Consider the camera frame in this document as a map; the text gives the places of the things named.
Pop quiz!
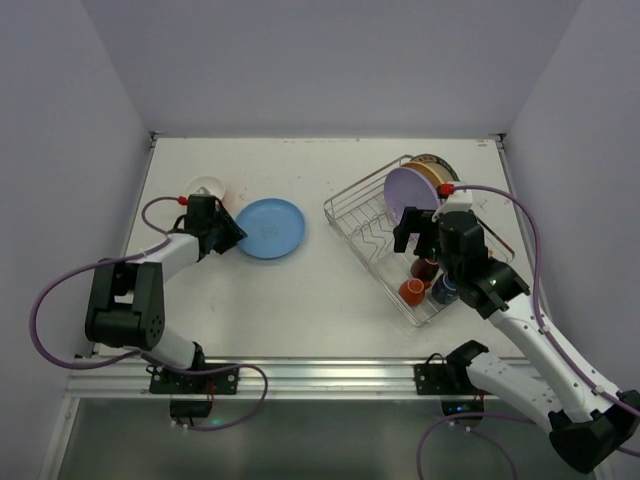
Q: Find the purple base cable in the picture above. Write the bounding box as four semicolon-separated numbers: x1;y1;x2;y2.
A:
414;414;536;480
169;367;271;433

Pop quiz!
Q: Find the green rimmed printed plate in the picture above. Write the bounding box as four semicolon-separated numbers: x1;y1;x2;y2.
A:
412;154;460;181

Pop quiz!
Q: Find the tan yellow plate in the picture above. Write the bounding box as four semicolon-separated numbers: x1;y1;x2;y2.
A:
403;161;452;187

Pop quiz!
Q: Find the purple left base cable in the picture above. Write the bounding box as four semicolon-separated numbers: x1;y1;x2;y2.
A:
169;367;271;433

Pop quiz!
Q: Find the lavender plate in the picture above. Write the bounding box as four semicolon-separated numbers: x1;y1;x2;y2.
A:
383;167;440;224

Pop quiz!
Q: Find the orange bowl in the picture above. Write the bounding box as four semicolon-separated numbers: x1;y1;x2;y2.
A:
185;176;226;201

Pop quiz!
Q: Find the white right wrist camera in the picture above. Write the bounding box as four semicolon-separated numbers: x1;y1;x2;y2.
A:
432;190;473;222

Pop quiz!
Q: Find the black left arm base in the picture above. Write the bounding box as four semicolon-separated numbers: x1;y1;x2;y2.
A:
146;365;239;425

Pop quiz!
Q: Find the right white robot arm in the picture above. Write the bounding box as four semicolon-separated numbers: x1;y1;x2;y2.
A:
393;207;639;474

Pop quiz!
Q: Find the orange red mug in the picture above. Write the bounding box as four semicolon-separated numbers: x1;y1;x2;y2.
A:
398;278;431;307

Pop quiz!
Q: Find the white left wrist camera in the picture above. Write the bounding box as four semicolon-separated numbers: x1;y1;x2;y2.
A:
193;186;212;196

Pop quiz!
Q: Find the dark blue mug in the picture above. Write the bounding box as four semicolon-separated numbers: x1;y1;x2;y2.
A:
431;273;458;305

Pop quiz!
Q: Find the dark maroon mug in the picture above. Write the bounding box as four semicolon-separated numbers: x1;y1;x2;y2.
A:
410;258;440;282

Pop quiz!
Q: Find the aluminium mounting rail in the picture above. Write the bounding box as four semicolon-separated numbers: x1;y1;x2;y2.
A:
62;355;551;401

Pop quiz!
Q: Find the light blue plate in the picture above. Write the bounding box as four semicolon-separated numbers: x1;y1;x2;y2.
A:
235;198;306;260

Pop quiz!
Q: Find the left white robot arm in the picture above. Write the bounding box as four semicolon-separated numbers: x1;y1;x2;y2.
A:
84;194;247;372

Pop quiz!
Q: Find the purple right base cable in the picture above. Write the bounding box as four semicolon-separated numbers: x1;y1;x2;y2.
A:
414;414;536;480

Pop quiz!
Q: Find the metal wire dish rack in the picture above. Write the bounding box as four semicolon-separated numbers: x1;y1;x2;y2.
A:
323;153;517;328

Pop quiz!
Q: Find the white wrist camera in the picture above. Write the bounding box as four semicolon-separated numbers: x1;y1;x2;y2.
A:
193;186;212;196
432;190;473;222

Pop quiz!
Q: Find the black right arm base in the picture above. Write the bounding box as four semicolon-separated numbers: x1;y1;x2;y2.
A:
413;353;485;416

